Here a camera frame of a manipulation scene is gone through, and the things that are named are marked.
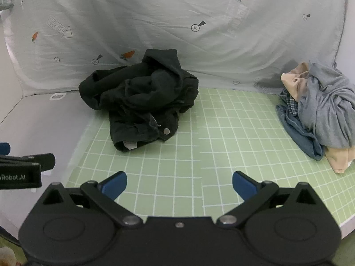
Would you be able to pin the carrot print grey sheet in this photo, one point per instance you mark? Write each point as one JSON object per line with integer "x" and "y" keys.
{"x": 166, "y": 19}

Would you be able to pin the beige garment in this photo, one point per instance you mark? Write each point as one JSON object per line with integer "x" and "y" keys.
{"x": 294, "y": 80}

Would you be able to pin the black pants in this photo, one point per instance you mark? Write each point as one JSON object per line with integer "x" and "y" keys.
{"x": 138, "y": 97}

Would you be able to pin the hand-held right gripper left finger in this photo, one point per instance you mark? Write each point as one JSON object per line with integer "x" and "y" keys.
{"x": 114, "y": 185}

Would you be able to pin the blue denim garment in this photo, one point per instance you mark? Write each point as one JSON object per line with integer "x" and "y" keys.
{"x": 299, "y": 135}

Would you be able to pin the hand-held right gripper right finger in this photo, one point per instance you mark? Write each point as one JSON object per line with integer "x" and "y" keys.
{"x": 244, "y": 185}

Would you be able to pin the grey shirt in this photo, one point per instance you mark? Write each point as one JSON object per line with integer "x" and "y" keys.
{"x": 327, "y": 102}

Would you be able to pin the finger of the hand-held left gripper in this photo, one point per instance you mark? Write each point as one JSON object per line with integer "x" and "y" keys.
{"x": 41, "y": 160}
{"x": 5, "y": 148}

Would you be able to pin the green grid mat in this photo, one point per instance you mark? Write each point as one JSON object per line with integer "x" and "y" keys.
{"x": 222, "y": 144}

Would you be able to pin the checked garment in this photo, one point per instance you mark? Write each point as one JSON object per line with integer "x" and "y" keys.
{"x": 289, "y": 102}

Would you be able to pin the floral cloth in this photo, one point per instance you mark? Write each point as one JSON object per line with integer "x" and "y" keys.
{"x": 8, "y": 255}

